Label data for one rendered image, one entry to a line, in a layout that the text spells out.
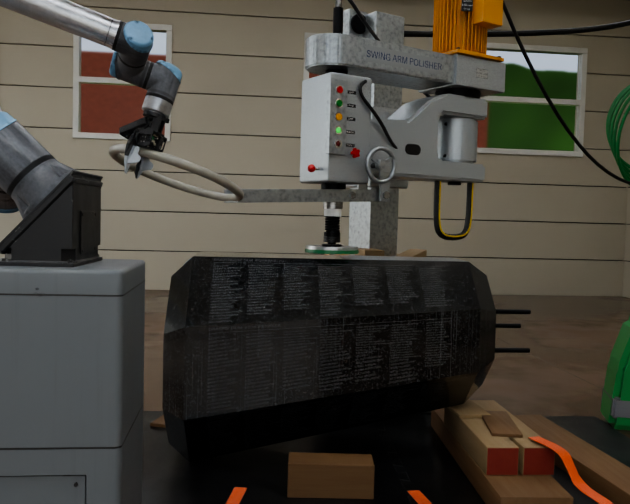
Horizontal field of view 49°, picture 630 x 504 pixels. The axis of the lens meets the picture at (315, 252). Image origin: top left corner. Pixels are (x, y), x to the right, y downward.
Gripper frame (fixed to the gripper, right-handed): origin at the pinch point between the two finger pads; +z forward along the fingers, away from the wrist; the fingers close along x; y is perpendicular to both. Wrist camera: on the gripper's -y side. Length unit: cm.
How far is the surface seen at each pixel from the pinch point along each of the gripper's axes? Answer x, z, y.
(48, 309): -45, 45, 33
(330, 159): 62, -32, 35
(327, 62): 54, -68, 26
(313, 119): 63, -48, 22
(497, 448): 88, 53, 117
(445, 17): 102, -116, 48
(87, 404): -35, 64, 44
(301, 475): 60, 81, 60
